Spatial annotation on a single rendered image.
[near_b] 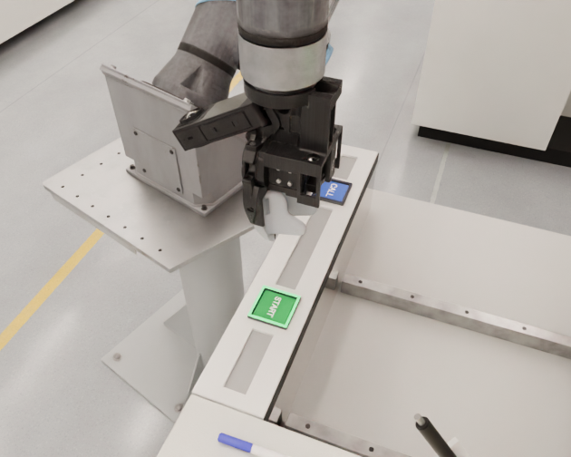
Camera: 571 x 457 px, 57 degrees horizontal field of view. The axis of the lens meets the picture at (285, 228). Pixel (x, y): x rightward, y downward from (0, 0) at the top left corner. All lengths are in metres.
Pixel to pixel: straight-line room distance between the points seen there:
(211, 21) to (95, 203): 0.43
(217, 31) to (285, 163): 0.56
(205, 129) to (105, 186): 0.68
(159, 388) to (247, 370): 1.12
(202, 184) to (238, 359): 0.43
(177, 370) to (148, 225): 0.82
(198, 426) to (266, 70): 0.40
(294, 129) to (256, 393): 0.32
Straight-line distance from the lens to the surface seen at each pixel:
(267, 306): 0.72
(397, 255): 1.00
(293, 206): 0.60
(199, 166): 1.00
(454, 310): 0.90
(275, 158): 0.50
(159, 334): 1.90
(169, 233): 1.05
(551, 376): 0.92
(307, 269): 0.77
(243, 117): 0.50
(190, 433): 0.64
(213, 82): 1.01
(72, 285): 2.15
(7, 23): 3.88
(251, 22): 0.44
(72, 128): 2.99
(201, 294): 1.33
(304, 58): 0.45
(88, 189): 1.19
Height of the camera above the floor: 1.54
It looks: 44 degrees down
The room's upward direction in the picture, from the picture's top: straight up
